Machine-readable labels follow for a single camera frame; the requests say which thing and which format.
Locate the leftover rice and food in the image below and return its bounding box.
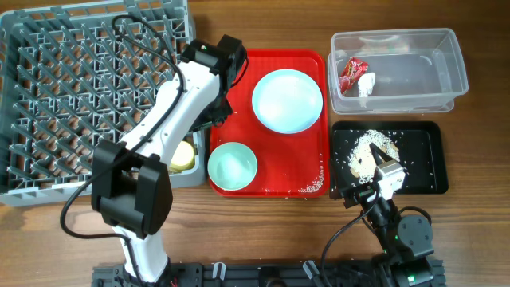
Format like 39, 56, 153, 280
347, 130, 400, 187

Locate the mint green bowl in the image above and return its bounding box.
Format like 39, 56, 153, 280
207, 142, 258, 191

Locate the yellow plastic cup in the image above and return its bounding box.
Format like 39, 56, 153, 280
169, 140, 195, 173

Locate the white tissue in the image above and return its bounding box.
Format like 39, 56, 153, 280
358, 73, 376, 97

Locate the light blue plate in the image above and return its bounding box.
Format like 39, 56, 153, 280
252, 69, 324, 134

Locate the red strawberry cake wrapper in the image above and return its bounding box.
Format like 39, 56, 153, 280
339, 57, 369, 95

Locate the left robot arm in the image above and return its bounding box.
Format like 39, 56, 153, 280
91, 35, 247, 286

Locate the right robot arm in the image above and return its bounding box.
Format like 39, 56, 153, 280
324, 143, 437, 286

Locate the black waste tray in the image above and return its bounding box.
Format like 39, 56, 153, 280
331, 121, 449, 194

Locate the clear plastic waste bin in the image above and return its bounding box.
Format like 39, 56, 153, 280
328, 28, 469, 115

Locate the grey dishwasher rack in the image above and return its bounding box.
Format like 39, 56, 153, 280
1, 0, 195, 206

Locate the spilled rice on tray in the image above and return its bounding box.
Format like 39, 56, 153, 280
297, 167, 324, 194

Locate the red plastic tray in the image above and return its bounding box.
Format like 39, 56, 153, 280
209, 49, 330, 198

